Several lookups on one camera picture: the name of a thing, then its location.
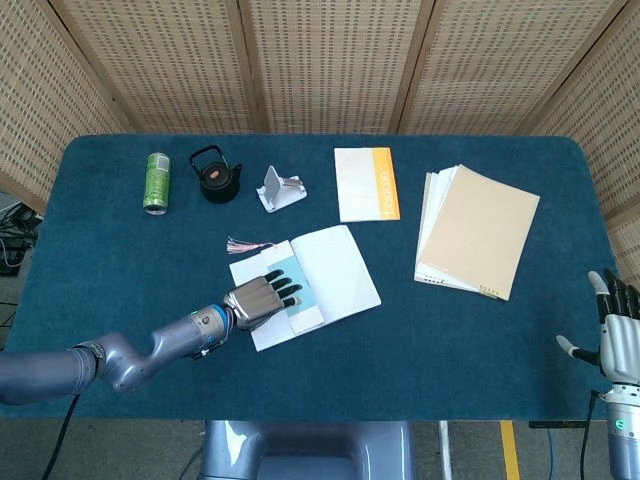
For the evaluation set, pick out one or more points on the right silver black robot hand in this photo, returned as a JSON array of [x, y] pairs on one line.
[[622, 350]]

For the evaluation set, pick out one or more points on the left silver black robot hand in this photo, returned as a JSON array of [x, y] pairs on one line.
[[252, 302]]

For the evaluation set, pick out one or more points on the blue white bookmark pink tassel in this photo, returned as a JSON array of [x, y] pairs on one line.
[[287, 262]]

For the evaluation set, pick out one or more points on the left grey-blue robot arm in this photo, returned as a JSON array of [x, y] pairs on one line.
[[165, 340]]

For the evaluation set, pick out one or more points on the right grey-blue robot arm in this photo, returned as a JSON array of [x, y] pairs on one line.
[[622, 440]]

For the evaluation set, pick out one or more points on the open lined notebook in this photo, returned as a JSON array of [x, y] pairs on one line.
[[340, 280]]

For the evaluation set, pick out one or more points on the black bar under table edge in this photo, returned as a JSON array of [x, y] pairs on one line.
[[555, 425]]

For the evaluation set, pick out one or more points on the dark blue tablecloth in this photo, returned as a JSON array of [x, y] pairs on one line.
[[320, 380]]

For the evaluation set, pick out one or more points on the white folding phone stand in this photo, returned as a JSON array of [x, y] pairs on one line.
[[280, 200]]

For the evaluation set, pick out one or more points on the black cast iron teapot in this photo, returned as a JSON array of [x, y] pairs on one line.
[[220, 187]]

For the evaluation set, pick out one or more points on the grey-blue robot torso base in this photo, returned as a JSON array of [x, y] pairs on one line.
[[225, 450]]

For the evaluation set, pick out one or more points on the yellow floor tape strip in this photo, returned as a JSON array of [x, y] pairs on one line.
[[510, 450]]

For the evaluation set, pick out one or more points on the green drink can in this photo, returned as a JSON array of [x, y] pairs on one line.
[[156, 185]]

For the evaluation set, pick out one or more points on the cream orange Lexicon notebook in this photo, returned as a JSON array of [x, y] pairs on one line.
[[360, 185]]

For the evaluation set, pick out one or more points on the tan kraft cover notebook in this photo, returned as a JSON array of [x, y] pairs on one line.
[[480, 225]]

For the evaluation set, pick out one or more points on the white floor tape strip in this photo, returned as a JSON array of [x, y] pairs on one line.
[[445, 450]]

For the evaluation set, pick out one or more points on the beige notebook under papers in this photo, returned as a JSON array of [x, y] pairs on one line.
[[426, 192]]

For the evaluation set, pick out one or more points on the loose white paper sheets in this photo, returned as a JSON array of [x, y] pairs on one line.
[[440, 190]]

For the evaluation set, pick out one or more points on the woven wooden folding screen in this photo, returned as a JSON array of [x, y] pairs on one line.
[[330, 65]]

